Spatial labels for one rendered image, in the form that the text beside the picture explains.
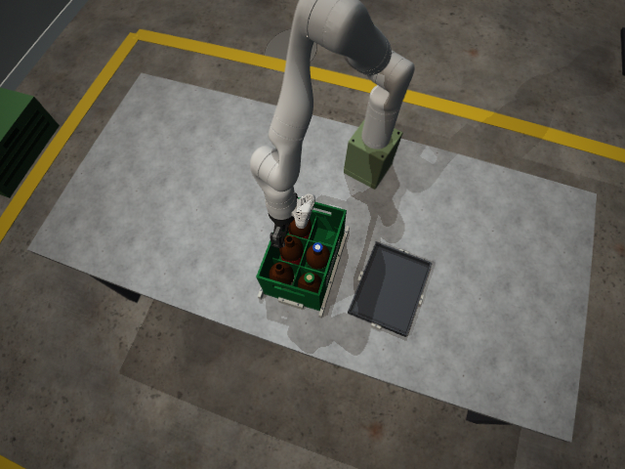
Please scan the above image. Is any brown glass bottle with green label and blue cap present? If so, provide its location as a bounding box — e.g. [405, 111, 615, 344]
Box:
[306, 242, 330, 272]

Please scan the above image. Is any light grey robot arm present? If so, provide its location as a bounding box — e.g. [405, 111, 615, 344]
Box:
[250, 0, 414, 229]

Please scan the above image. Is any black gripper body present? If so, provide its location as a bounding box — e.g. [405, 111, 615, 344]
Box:
[269, 214, 295, 231]

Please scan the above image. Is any green crate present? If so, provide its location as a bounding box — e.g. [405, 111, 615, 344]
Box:
[257, 205, 345, 311]

